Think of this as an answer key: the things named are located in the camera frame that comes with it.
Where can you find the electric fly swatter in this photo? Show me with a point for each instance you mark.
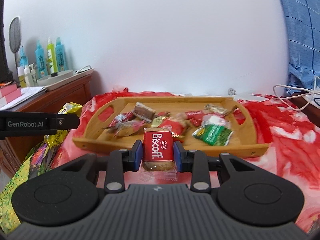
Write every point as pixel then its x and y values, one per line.
pixel 15 32

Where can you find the long red snack packet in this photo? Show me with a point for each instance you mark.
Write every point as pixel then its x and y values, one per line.
pixel 196 117

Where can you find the blue checked cloth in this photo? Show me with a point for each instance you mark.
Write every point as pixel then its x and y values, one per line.
pixel 305 30

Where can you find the gold snack packet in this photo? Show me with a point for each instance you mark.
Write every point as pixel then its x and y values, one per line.
pixel 158 122

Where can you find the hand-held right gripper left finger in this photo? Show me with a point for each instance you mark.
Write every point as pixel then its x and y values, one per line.
pixel 138 155

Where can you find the brown wooden cabinet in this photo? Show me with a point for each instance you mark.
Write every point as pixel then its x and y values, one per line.
pixel 62 95

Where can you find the red printed blanket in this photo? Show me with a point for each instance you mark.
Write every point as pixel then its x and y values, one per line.
pixel 275 142

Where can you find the white round dish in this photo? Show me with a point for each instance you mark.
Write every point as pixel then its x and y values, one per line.
pixel 57 78

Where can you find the green pea packet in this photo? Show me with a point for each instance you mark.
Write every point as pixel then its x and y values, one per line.
pixel 212 133

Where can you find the small teal bottle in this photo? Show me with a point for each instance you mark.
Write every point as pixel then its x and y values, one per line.
pixel 23 58

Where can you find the yellow plastic bag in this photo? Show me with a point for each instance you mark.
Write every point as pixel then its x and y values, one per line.
pixel 68 108

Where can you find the green spray bottle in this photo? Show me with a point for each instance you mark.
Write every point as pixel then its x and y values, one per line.
pixel 51 55

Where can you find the dark monitor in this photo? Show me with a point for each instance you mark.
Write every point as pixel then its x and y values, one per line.
pixel 3 30

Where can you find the small metal knob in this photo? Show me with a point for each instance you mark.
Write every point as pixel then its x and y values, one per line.
pixel 231 91

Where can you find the brown snack packet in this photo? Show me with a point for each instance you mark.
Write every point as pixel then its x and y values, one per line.
pixel 143 112

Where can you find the red biscuit packet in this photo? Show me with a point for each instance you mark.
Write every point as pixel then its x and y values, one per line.
pixel 157 145

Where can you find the stack of papers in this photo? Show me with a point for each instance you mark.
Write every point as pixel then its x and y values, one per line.
pixel 32 92

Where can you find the pink and white box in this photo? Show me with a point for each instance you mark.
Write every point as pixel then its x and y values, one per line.
pixel 8 90
pixel 8 101

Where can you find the yellow floral blanket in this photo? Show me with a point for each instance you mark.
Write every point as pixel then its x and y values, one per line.
pixel 15 185

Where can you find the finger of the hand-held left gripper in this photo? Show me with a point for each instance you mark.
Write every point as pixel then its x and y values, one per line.
pixel 68 122

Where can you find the teal spray bottle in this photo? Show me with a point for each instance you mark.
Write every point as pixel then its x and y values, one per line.
pixel 60 55
pixel 40 60

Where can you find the red peanut packet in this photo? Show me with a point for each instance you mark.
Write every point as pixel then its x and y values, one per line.
pixel 172 127

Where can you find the beige snack packet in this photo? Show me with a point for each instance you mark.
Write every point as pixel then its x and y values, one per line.
pixel 216 108

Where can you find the small white bottle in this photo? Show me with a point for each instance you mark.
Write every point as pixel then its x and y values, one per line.
pixel 28 76
pixel 21 77
pixel 33 72

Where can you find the shiny red snack packet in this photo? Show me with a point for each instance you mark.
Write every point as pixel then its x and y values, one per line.
pixel 121 118

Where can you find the pink patterned snack packet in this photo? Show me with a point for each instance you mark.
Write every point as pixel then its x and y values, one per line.
pixel 130 128

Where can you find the wooden tray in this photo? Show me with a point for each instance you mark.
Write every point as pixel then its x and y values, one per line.
pixel 225 151

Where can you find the dark wooden bedside cabinet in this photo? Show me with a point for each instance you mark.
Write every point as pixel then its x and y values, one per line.
pixel 307 110

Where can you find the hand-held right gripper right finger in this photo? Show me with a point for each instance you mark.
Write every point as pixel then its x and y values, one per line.
pixel 177 156

